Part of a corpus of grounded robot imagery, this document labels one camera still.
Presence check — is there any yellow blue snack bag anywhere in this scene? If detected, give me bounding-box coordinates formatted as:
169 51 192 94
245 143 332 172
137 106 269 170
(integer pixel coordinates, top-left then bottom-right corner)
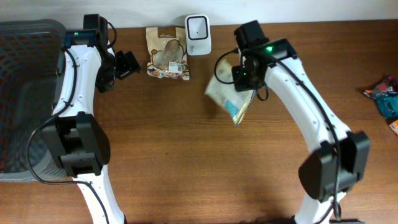
205 75 255 126

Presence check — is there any beige brown cookie pouch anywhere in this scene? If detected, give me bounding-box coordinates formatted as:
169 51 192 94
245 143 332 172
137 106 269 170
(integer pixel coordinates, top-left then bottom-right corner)
146 26 190 80

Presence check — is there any black red snack packet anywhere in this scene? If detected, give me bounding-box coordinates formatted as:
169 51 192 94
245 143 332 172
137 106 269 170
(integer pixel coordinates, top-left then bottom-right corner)
363 75 397 100

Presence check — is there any teal mouthwash bottle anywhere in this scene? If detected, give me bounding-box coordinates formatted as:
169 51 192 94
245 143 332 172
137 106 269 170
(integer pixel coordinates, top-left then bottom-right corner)
376 95 397 119

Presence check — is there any orange tissue pack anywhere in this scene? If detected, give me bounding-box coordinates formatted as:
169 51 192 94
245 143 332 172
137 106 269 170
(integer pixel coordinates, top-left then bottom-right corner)
389 120 398 135

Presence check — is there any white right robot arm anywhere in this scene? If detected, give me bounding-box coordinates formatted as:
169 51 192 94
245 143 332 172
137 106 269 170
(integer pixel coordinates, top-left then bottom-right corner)
232 21 371 223

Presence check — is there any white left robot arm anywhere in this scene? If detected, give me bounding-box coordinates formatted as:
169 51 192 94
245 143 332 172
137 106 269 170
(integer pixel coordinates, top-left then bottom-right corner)
39 14 141 223

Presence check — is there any white barcode scanner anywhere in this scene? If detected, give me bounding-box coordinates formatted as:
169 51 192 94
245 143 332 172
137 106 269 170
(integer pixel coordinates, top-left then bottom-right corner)
185 14 211 56

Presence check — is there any grey plastic mesh basket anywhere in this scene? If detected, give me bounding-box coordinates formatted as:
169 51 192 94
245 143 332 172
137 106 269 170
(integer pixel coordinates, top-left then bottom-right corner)
1 19 66 182

